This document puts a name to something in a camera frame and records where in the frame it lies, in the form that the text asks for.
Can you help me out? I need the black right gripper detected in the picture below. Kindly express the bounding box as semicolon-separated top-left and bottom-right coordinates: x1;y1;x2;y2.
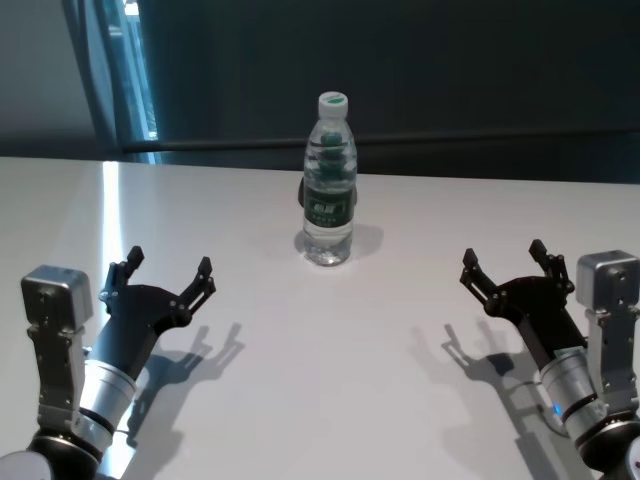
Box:
459;239;589;369

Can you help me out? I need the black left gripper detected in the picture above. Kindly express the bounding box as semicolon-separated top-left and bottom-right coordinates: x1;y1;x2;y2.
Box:
92;245;217;382

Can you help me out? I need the clear water bottle green label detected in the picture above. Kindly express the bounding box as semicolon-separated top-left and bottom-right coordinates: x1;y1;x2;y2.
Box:
301;90;359;267

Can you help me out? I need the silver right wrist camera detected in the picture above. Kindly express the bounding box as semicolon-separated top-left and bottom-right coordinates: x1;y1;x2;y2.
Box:
575;249;640;426

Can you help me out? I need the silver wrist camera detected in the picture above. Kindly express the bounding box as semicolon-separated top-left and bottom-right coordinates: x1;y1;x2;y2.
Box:
575;249;640;426
20;264;95;431

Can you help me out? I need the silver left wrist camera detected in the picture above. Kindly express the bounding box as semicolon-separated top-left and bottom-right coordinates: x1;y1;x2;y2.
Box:
20;264;95;431

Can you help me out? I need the grey horizontal rail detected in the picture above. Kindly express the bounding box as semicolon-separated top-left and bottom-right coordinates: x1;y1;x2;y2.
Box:
122;138;640;152

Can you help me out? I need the grey slanted frame post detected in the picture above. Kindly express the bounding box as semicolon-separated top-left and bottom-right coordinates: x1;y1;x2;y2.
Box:
62;0;121;159

